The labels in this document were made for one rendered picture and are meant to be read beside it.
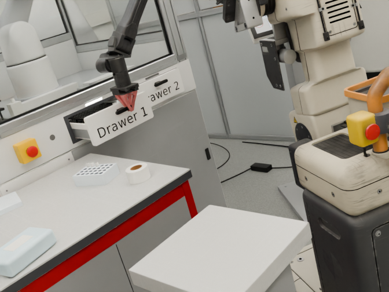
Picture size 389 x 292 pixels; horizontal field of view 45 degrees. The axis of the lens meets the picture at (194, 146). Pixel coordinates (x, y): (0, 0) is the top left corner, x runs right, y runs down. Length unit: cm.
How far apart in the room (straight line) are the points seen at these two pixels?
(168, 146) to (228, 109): 167
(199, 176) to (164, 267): 134
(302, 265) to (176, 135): 85
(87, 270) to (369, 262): 70
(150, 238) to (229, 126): 253
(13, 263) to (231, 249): 51
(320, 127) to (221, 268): 68
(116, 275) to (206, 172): 111
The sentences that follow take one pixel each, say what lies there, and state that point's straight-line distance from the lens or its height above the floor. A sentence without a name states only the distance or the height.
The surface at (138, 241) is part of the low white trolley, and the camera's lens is 136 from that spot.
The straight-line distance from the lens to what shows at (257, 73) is 348.
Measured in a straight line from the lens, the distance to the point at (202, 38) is 367.
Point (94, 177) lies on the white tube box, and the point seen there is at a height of 79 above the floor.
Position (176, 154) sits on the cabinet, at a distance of 218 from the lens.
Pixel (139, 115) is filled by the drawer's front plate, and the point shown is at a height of 85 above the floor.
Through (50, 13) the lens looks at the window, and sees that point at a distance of 188.
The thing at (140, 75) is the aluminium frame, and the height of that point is 96.
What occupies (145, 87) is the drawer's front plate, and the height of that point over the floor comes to 91.
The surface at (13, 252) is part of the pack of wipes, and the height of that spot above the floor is 80.
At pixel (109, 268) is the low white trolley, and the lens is 133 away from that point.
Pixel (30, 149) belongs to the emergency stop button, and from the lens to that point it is 172.
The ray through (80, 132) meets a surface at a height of 86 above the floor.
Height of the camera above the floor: 129
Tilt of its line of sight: 19 degrees down
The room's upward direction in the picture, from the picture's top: 16 degrees counter-clockwise
